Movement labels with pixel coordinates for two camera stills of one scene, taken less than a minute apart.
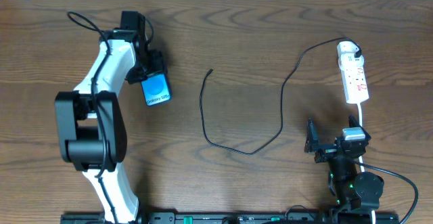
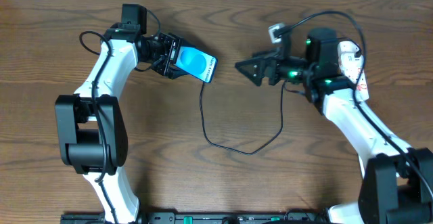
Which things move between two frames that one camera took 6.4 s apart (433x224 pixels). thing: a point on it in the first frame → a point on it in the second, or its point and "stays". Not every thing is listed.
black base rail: (239, 218) stays
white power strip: (353, 77) stays
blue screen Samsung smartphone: (155, 88) → (196, 62)
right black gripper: (331, 150) → (272, 68)
